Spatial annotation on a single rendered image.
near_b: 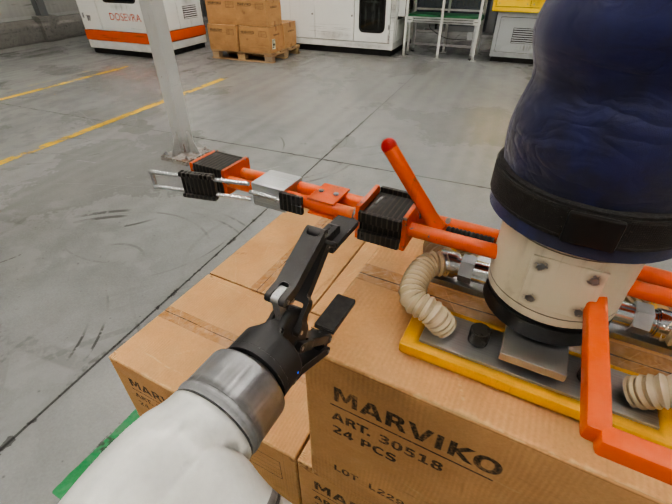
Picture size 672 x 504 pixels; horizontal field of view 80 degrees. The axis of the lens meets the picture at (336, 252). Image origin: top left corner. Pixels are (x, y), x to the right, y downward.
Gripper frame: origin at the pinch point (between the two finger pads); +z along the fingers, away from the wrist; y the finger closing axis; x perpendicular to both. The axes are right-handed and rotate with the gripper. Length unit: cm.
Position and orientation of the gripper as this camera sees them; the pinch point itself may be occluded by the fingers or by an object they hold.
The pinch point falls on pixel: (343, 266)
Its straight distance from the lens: 54.4
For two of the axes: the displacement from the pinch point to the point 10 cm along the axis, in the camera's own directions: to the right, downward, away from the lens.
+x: 8.8, 2.7, -3.8
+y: 0.0, 8.1, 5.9
